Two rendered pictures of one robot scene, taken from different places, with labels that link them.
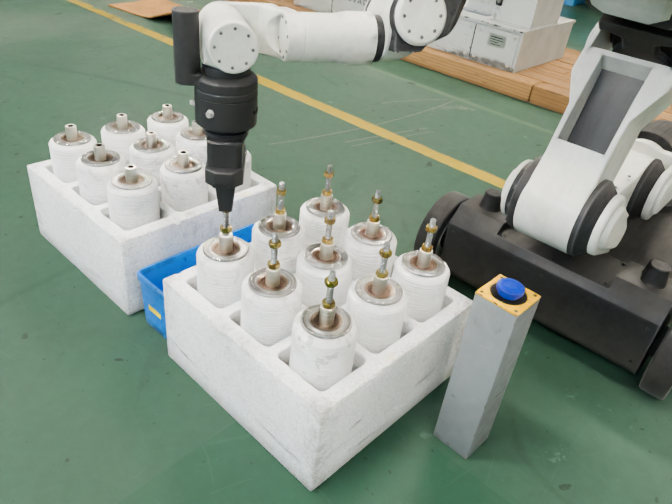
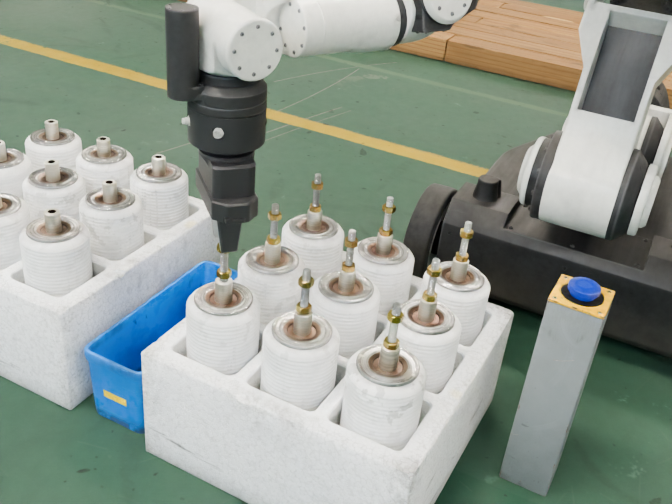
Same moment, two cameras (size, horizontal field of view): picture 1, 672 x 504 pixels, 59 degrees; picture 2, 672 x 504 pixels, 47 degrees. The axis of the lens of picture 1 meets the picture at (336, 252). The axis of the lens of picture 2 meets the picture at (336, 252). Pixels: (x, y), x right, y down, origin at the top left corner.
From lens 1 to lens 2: 0.26 m
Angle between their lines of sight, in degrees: 13
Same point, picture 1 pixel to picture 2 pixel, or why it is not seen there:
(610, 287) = (645, 268)
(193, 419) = not seen: outside the picture
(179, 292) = (171, 365)
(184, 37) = (185, 42)
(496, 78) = not seen: hidden behind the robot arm
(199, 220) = (143, 268)
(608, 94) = (619, 53)
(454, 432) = (528, 468)
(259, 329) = (296, 391)
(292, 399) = (365, 468)
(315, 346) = (388, 397)
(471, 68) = not seen: hidden behind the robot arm
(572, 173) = (601, 147)
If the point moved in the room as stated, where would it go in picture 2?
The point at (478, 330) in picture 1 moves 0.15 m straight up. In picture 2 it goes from (554, 342) to (584, 240)
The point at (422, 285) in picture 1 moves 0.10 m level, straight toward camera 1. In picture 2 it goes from (466, 302) to (479, 347)
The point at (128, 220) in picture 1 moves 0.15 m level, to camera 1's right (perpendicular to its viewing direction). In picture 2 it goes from (58, 283) to (166, 279)
